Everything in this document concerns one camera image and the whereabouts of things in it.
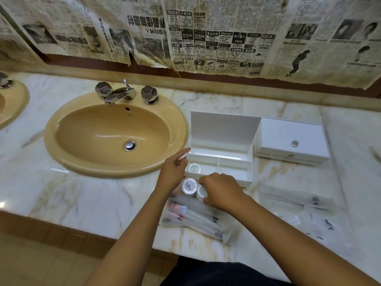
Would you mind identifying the person's left hand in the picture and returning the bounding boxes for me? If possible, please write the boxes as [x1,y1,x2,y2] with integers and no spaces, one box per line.
[156,147,192,193]

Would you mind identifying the person's right hand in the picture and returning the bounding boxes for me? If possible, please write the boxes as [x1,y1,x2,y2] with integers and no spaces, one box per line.
[198,172,250,214]

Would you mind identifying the small round white jar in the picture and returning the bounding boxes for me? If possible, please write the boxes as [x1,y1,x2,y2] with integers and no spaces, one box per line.
[181,178,198,196]

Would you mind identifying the pile of toothbrush kits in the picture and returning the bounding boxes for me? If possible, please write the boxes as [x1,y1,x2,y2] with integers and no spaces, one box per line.
[162,192,234,243]

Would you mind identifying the white box with round knob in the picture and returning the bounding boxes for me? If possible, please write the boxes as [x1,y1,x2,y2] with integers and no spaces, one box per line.
[184,111,262,187]
[254,117,331,168]

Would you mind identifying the person's right forearm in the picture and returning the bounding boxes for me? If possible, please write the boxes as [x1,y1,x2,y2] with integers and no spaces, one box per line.
[227,196,381,286]

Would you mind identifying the person's left forearm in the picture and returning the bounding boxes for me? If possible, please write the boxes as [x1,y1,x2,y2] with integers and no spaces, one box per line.
[85,184,179,286]

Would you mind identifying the person's dark clothing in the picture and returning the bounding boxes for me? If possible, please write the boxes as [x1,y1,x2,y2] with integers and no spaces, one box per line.
[160,255,294,286]

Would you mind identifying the beige oval sink basin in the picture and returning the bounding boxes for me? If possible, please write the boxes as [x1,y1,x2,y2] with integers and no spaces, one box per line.
[0,79,31,131]
[44,91,190,179]

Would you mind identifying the chrome faceted faucet knob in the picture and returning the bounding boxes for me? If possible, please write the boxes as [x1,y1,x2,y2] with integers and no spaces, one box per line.
[140,85,159,105]
[0,72,14,89]
[95,81,114,99]

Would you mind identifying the chrome faucet spout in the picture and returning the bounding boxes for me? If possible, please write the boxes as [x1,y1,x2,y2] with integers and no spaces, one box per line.
[102,79,137,107]

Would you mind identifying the yellowed newspaper sheet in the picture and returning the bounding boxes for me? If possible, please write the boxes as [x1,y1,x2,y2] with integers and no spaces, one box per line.
[0,12,40,65]
[0,0,179,71]
[160,0,286,78]
[265,0,381,91]

